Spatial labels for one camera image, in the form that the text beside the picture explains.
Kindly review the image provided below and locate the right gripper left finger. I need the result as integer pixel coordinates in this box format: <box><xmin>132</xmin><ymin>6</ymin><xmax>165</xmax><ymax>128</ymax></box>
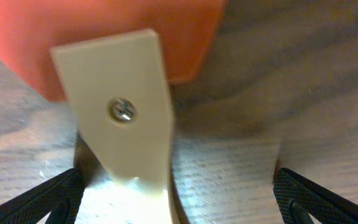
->
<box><xmin>0</xmin><ymin>168</ymin><xmax>85</xmax><ymax>224</ymax></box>

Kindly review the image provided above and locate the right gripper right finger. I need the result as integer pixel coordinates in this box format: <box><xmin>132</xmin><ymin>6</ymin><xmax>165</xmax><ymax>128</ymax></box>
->
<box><xmin>273</xmin><ymin>168</ymin><xmax>358</xmax><ymax>224</ymax></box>

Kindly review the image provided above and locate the orange scraper wooden handle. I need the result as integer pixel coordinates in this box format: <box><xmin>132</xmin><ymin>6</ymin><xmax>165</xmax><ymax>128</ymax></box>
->
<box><xmin>0</xmin><ymin>0</ymin><xmax>226</xmax><ymax>223</ymax></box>

